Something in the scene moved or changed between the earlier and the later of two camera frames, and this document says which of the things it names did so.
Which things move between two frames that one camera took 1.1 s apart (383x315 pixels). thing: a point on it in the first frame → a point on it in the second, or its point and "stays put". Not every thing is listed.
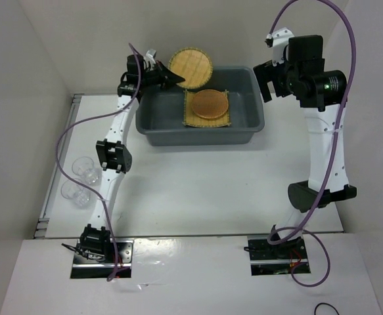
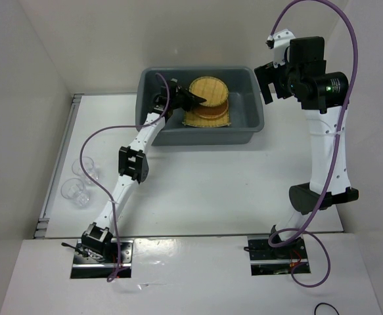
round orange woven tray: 210,104 stays put
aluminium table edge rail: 43,224 stays put
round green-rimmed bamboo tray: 194,65 → 210,88
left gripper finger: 169,75 → 192,98
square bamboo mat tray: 191,118 stays put
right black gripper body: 281,75 stays put
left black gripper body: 156,76 → 179,102
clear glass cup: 85,168 stays put
